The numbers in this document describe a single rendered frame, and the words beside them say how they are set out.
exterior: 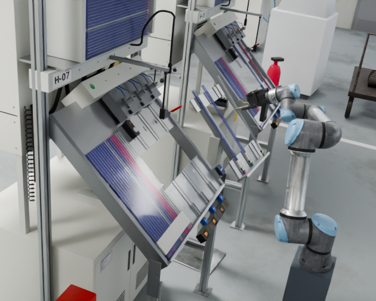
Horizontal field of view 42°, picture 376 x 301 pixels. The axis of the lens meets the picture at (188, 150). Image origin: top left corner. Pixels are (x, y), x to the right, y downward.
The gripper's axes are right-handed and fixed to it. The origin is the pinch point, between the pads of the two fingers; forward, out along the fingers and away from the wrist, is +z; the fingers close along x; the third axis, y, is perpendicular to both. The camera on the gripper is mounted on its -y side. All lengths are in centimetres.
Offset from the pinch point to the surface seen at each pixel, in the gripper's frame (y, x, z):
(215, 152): -17.4, 14.2, 14.5
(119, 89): 35, 76, 11
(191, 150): -6.0, 42.1, 10.1
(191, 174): -14, 56, 5
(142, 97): 28, 62, 11
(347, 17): -25, -815, 112
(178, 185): -13, 70, 4
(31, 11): 70, 117, 0
